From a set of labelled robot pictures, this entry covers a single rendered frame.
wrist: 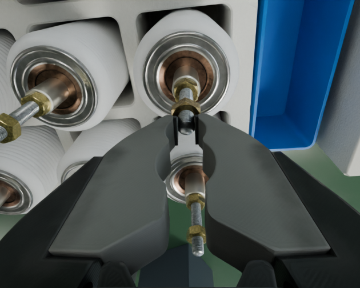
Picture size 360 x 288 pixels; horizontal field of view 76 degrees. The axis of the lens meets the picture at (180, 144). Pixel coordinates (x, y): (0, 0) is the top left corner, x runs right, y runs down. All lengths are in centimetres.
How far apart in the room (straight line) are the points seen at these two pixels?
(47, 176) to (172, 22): 24
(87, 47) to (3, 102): 12
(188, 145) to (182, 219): 49
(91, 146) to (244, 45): 20
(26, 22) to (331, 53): 38
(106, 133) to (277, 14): 34
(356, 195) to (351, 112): 41
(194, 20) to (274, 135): 31
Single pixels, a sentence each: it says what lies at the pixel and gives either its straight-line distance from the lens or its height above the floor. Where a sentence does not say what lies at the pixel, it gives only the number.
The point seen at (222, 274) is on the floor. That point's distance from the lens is 97.
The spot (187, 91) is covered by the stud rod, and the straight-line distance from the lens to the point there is 16.
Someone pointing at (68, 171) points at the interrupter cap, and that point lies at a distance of 29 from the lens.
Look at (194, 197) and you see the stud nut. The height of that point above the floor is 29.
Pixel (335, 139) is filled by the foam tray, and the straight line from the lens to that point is 44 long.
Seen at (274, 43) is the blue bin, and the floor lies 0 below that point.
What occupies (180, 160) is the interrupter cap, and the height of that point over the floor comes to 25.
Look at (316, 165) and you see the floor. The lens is 65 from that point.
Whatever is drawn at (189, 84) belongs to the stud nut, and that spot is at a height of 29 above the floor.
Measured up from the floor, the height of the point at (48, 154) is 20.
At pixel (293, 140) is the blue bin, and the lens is 46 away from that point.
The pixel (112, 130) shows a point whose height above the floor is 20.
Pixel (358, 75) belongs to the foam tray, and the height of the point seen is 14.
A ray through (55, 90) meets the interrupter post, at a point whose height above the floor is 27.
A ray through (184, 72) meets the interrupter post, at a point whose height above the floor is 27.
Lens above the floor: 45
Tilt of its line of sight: 57 degrees down
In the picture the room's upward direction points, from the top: 178 degrees counter-clockwise
